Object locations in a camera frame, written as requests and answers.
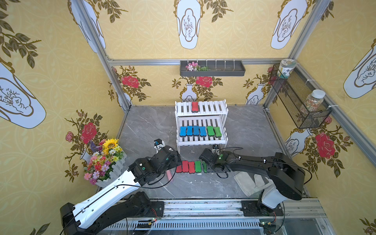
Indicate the red eraser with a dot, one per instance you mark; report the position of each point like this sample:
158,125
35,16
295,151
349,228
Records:
179,169
185,166
191,167
195,107

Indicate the blue eraser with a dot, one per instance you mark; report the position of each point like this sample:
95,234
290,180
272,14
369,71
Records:
183,131
189,131
203,132
196,130

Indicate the black wire wall basket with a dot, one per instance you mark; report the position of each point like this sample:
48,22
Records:
288,101

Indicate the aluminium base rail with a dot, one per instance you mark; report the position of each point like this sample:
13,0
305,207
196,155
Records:
199,208

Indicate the flower arrangement white fence planter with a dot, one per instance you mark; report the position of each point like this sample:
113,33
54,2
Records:
105,164

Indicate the small pink flower sprig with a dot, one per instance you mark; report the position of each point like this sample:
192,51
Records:
194,66

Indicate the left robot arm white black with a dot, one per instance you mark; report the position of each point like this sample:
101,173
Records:
123,198

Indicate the clear jar white lid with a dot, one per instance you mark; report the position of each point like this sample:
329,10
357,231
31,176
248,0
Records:
313,101

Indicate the white slotted cable duct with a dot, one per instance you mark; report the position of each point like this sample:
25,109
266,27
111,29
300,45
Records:
185,224

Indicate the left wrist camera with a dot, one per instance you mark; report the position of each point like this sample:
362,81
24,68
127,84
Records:
159,144

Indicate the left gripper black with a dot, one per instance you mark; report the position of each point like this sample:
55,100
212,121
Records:
175,158

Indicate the green eraser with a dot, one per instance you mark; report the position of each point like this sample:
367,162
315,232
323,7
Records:
217,132
204,167
210,131
198,167

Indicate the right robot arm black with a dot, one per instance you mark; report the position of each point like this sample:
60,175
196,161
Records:
287,177

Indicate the purple garden fork pink handle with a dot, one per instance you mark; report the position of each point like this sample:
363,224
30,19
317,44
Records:
169,175

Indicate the grey work glove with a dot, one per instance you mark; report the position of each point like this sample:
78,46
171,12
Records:
250,185

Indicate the dark grey wall tray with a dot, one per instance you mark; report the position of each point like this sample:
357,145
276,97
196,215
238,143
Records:
217,68

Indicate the white two-tier slatted shelf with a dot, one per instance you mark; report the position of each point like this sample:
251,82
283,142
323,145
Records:
201,123

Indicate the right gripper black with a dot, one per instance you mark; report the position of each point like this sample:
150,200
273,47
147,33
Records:
206,157

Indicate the jar with green label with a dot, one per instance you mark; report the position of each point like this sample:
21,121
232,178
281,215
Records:
285,68

